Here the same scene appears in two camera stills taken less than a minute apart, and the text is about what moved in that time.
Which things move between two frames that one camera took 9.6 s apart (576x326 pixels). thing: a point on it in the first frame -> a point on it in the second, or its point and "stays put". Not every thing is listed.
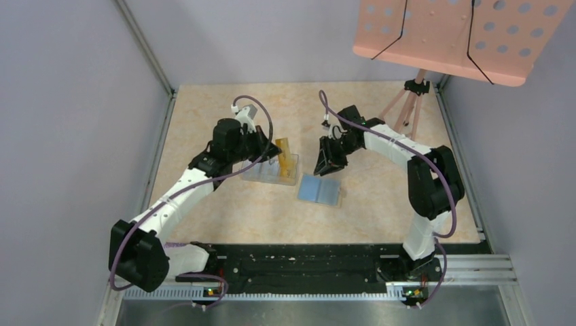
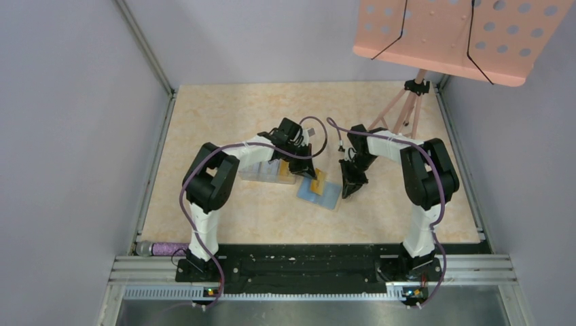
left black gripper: (261, 139) -> (303, 168)
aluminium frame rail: (466, 276) stays put
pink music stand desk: (496, 41) stays put
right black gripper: (328, 159) -> (351, 183)
